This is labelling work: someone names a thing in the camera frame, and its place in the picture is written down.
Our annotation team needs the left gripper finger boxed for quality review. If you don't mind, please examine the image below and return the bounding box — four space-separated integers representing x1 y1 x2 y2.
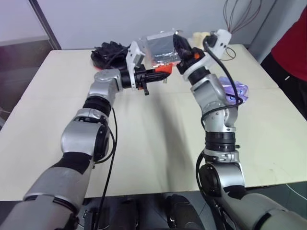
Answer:
145 71 172 78
145 76 169 83

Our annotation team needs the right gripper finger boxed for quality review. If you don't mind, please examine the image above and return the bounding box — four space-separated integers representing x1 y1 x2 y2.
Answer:
172 34 185 64
181 39 193 60

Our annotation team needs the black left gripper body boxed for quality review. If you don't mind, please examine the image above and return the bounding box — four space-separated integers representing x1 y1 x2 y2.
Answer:
132 68 151 97

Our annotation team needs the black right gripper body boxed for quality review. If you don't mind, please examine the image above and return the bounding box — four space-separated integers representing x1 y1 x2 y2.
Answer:
176 47 206 74

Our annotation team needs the red plastic block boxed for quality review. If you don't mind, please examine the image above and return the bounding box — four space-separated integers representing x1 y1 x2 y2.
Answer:
154 64 174 75

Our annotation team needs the clear bag of dark cloths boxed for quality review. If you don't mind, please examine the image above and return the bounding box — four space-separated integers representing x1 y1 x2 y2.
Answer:
137 28 186 68

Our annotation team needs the black padded glove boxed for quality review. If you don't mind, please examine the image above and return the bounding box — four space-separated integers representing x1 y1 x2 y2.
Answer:
90 41 131 70

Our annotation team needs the purple tissue pack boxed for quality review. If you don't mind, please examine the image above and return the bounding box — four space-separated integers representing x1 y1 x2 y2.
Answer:
217 76 250 105

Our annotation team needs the red fabric object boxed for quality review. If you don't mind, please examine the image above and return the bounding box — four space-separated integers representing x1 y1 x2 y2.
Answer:
260 6 307 102

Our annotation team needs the black rounded shape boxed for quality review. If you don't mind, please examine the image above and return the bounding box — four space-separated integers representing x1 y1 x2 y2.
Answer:
165 194 201 230

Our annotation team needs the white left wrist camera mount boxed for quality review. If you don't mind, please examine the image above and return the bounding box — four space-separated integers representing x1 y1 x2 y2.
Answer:
125 41 146 90

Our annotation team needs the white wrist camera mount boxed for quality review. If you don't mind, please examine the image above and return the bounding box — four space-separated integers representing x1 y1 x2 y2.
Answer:
181 29 233 81
125 41 146 90

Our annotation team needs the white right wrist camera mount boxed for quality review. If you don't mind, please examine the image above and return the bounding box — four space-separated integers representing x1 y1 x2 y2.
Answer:
181 29 233 81

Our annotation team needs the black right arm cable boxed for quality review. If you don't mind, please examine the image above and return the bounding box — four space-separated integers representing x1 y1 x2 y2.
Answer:
195 35 243 209

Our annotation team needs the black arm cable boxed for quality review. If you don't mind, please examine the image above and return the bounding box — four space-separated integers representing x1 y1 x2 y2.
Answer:
195 35 243 209
94 45 131 214

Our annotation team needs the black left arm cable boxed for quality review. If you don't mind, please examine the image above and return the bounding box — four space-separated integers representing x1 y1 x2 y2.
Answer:
94 45 131 214

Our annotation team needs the dark metal door frame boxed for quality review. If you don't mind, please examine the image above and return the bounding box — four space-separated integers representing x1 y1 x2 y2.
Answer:
28 0 62 51

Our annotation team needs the black table leg bracket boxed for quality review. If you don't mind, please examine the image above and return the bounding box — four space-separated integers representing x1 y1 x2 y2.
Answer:
81 210 96 230

